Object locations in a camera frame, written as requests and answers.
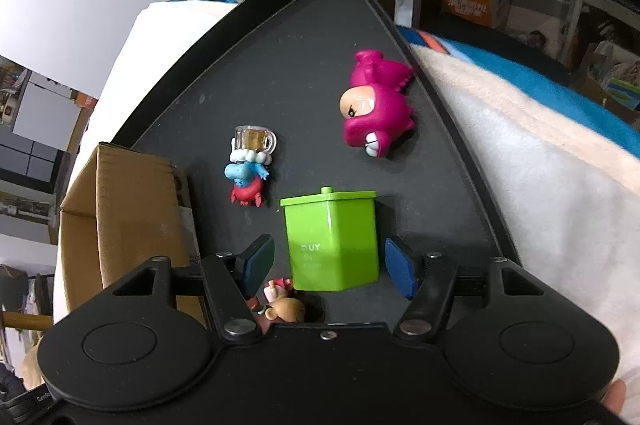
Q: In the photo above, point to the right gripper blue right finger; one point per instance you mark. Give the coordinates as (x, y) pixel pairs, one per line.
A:
(404, 267)

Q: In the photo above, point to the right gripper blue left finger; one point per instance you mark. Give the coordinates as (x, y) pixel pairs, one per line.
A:
(253, 265)

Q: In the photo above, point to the brown-haired small figurine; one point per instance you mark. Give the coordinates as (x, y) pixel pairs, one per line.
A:
(280, 306)

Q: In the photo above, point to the green plastic lidded container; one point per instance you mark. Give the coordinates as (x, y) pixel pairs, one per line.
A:
(332, 240)

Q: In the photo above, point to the magenta dinosaur costume figurine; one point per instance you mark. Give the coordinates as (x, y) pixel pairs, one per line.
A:
(375, 109)

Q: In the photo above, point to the person's hand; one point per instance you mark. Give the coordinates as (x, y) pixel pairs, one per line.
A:
(615, 397)

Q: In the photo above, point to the blue figurine with beer mug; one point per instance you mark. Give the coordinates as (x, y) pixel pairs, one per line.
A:
(250, 156)

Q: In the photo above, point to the brown cardboard box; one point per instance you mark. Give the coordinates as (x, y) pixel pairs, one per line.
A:
(124, 207)

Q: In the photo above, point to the black tray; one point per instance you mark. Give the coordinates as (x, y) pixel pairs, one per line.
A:
(283, 64)

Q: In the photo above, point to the blue blanket edge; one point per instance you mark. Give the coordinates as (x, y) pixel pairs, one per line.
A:
(535, 85)

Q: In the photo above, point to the orange cardboard box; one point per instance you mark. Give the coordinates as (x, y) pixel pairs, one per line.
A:
(490, 13)

